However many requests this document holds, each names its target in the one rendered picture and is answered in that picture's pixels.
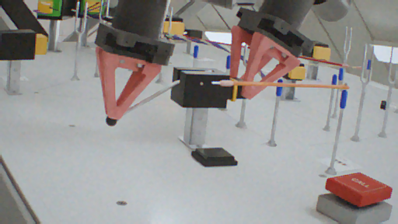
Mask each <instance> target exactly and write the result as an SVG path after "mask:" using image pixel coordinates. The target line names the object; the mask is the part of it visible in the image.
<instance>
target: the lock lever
mask: <svg viewBox="0 0 398 224"><path fill-rule="evenodd" d="M179 84H180V80H177V81H175V82H173V83H171V84H169V85H168V86H166V87H165V88H163V89H161V90H159V91H157V92H156V93H153V94H152V95H151V96H149V97H147V98H146V99H144V100H142V101H140V102H139V103H137V104H135V105H133V106H131V107H129V108H128V109H127V112H126V113H125V114H124V116H125V115H127V114H128V113H130V112H132V111H133V110H135V109H137V108H138V107H140V106H141V105H144V104H146V103H148V102H149V101H150V100H153V99H154V98H156V97H157V96H159V95H161V94H162V93H164V92H165V91H167V90H168V89H172V88H173V87H175V86H177V85H179Z"/></svg>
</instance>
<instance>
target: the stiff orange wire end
mask: <svg viewBox="0 0 398 224"><path fill-rule="evenodd" d="M212 84H220V85H221V86H285V87H307V88H321V89H350V87H349V86H344V85H327V84H298V83H281V82H235V81H232V80H222V81H221V82H212Z"/></svg>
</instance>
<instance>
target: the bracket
mask: <svg viewBox="0 0 398 224"><path fill-rule="evenodd" d="M207 123H208V108H187V113H186V120H185V127H184V135H183V136H177V138H178V139H179V140H180V141H181V142H182V143H183V144H185V145H186V146H187V147H188V148H189V149H191V150H195V149H202V148H209V147H208V146H207V145H206V144H205V136H206V131H207Z"/></svg>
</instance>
